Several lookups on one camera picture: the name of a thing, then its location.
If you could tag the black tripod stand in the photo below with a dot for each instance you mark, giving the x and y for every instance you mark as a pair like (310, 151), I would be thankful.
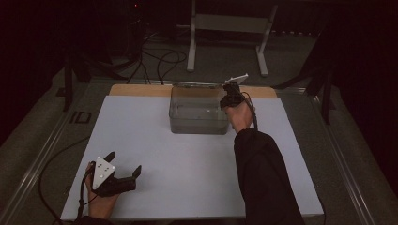
(75, 72)
(319, 78)

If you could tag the black square floor frame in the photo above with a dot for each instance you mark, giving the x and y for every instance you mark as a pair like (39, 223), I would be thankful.
(80, 117)

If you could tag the grey metal stand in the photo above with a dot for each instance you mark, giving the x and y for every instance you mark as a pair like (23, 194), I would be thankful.
(230, 23)

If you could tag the aluminium floor rail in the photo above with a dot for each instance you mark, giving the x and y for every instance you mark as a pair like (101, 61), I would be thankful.
(341, 156)
(34, 165)

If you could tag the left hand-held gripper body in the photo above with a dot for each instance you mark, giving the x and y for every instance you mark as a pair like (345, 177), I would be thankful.
(109, 181)

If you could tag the transparent grey plastic box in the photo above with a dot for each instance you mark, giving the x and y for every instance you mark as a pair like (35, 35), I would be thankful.
(197, 123)

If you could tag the person's left hand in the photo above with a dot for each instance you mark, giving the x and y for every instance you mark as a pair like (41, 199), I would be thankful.
(101, 204)

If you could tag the white table cover sheet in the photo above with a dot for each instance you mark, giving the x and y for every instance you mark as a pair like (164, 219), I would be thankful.
(175, 175)

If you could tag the person's right hand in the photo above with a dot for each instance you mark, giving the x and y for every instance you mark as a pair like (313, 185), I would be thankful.
(240, 117)

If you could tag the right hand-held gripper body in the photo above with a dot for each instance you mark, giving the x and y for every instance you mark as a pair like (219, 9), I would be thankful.
(232, 93)

